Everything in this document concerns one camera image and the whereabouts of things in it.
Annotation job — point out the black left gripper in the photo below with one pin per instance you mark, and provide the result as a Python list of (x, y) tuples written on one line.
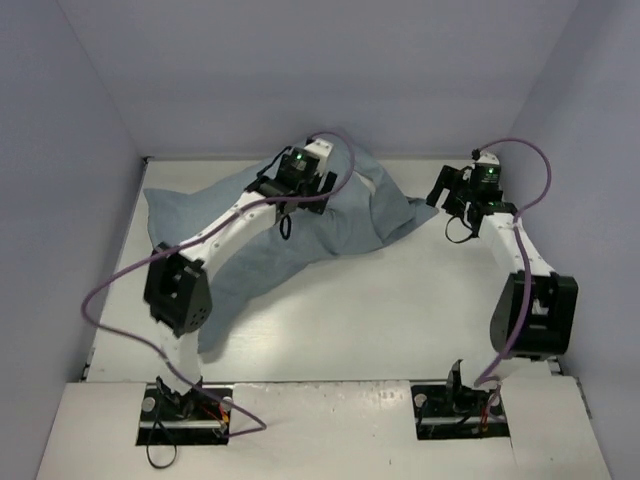
[(323, 188)]

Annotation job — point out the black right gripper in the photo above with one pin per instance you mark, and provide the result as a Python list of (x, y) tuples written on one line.
[(445, 185)]

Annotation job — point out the blue-grey pillowcase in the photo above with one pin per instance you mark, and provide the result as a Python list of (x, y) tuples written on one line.
[(354, 222)]

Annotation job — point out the white pillow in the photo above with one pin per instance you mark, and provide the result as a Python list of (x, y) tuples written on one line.
[(367, 182)]

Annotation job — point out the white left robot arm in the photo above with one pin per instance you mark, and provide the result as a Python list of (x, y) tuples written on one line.
[(177, 287)]

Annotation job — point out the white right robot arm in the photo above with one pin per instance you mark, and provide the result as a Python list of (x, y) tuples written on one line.
[(534, 315)]

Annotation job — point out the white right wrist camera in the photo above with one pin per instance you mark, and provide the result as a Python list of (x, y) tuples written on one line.
[(484, 157)]

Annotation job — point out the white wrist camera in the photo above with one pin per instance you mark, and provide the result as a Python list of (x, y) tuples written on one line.
[(320, 148), (484, 157)]

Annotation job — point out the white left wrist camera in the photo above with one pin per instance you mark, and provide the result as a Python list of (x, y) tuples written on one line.
[(320, 148)]

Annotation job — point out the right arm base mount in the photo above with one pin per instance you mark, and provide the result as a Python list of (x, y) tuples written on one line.
[(443, 412)]

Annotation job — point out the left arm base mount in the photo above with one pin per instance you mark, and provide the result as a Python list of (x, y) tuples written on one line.
[(194, 420)]

